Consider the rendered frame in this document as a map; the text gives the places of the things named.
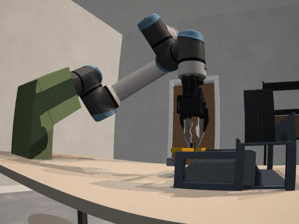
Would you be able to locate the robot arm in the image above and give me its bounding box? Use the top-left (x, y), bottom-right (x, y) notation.
top-left (70, 13), bottom-right (208, 122)

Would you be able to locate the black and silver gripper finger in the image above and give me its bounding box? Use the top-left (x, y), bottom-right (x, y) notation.
top-left (179, 114), bottom-right (193, 148)
top-left (194, 109), bottom-right (209, 151)

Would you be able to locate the yellow bar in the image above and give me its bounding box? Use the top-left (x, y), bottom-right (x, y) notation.
top-left (171, 148), bottom-right (206, 153)

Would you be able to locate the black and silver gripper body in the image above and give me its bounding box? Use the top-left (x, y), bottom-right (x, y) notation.
top-left (177, 75), bottom-right (206, 119)

